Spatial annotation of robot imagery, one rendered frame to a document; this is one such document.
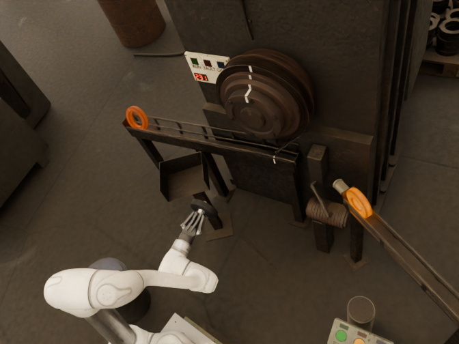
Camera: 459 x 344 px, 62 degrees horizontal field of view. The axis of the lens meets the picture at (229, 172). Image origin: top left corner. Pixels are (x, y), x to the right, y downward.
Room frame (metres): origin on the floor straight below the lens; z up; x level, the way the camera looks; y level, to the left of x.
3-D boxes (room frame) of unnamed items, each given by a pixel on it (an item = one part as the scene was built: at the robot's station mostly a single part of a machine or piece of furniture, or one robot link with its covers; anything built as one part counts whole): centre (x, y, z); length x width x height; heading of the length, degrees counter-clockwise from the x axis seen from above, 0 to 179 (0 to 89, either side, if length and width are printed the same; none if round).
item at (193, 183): (1.44, 0.25, 0.36); 0.26 x 0.20 x 0.72; 78
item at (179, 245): (0.98, 0.37, 0.71); 0.09 x 0.06 x 0.09; 43
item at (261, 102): (1.22, -0.21, 1.11); 0.28 x 0.06 x 0.28; 43
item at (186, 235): (1.03, 0.32, 0.72); 0.09 x 0.08 x 0.07; 133
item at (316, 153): (1.12, -0.45, 0.68); 0.11 x 0.08 x 0.24; 133
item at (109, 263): (1.15, 0.95, 0.21); 0.32 x 0.32 x 0.43
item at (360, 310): (0.42, -0.29, 0.26); 0.12 x 0.12 x 0.52
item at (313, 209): (0.95, -0.40, 0.27); 0.22 x 0.13 x 0.53; 43
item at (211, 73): (1.60, -0.13, 1.15); 0.26 x 0.02 x 0.18; 43
